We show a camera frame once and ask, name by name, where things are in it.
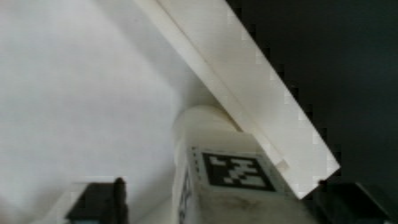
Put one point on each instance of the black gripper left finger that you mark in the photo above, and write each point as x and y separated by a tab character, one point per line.
100	207

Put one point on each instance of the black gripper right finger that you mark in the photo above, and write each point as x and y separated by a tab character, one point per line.
343	205

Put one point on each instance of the white square tabletop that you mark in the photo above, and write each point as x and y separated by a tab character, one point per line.
111	64

